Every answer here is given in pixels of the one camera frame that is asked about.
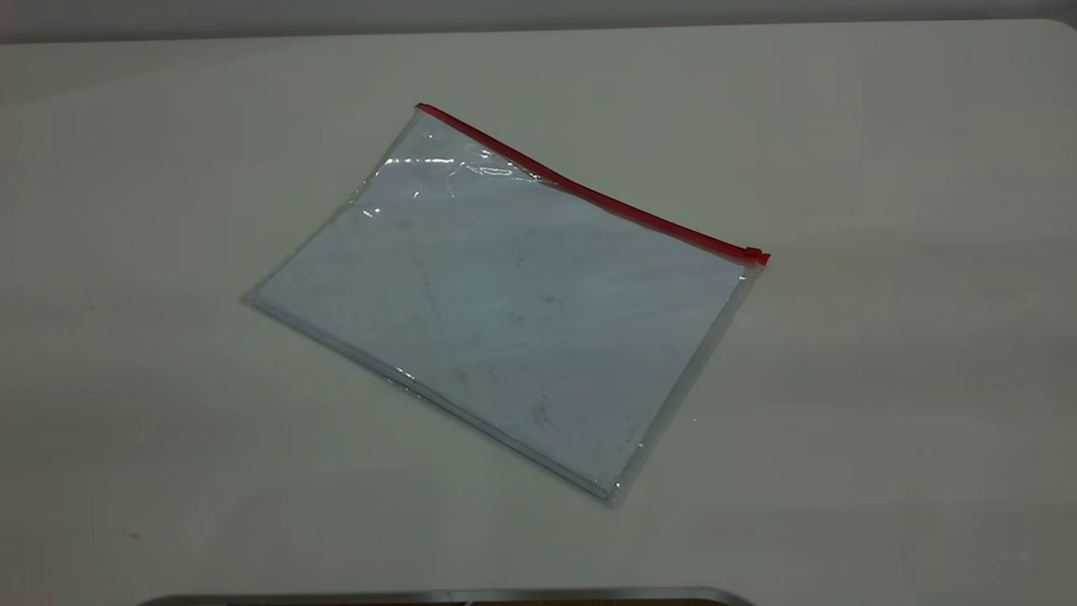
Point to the clear plastic bag red zipper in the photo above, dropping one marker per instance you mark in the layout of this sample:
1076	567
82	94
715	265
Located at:
522	320

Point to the red zipper slider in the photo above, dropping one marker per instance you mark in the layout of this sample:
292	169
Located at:
757	255

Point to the grey metal plate edge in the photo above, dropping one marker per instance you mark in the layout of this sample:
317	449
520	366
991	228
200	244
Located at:
437	598

